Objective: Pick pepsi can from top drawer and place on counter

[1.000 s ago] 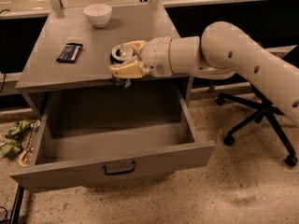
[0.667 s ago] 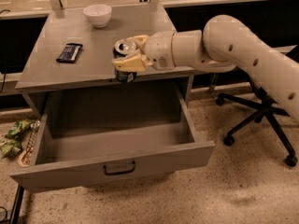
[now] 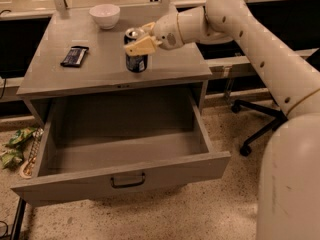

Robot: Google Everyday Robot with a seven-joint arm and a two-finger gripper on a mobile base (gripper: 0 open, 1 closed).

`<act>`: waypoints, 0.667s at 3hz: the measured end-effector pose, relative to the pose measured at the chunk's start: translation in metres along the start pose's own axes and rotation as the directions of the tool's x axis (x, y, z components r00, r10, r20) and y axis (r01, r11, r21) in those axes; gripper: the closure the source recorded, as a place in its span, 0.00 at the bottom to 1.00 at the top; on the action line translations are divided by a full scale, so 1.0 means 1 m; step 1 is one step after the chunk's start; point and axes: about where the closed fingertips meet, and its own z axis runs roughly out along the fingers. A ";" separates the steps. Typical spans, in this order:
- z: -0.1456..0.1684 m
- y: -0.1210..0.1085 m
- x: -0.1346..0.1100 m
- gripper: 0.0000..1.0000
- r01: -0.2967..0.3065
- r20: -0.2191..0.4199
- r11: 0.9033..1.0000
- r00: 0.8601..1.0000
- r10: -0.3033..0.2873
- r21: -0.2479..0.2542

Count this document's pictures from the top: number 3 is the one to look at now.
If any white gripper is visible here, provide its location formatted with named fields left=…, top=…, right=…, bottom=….
left=124, top=13, right=184, bottom=56

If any blue pepsi can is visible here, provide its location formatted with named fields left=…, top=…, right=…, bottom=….
left=124, top=28, right=148, bottom=73

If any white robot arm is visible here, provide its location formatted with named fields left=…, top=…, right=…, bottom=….
left=124, top=0, right=320, bottom=240

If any grey cabinet counter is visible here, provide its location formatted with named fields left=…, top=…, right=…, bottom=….
left=17, top=4, right=211, bottom=123

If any grey open top drawer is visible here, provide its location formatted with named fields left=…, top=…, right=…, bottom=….
left=11, top=86, right=230, bottom=206

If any white ceramic bowl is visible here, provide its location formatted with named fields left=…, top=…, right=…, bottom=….
left=89, top=4, right=120, bottom=29

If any black office chair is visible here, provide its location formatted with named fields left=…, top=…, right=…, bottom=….
left=230, top=98, right=289, bottom=157

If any orange patterned snack packet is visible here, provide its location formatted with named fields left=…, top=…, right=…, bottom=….
left=19, top=128, right=44, bottom=179

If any green chip bag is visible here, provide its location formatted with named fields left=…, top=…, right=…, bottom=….
left=1, top=127, right=36, bottom=169

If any black table leg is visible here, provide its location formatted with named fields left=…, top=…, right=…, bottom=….
left=10, top=198, right=26, bottom=240

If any black drawer handle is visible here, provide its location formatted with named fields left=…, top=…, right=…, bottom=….
left=110, top=172, right=146, bottom=189

